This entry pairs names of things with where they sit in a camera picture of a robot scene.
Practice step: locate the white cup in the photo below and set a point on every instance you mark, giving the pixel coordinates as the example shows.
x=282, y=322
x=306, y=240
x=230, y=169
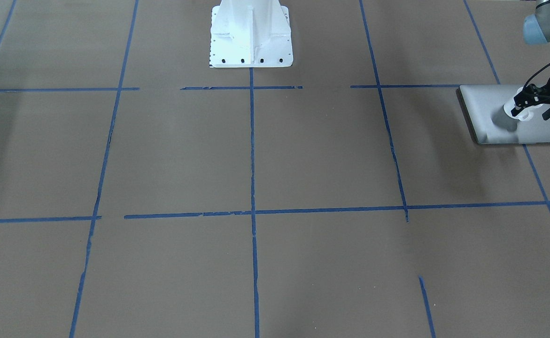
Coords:
x=525, y=115

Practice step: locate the grey closed laptop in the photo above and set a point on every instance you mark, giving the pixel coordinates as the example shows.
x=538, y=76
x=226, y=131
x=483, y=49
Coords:
x=489, y=112

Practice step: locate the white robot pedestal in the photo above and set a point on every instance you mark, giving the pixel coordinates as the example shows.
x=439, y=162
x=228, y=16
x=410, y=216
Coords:
x=250, y=33

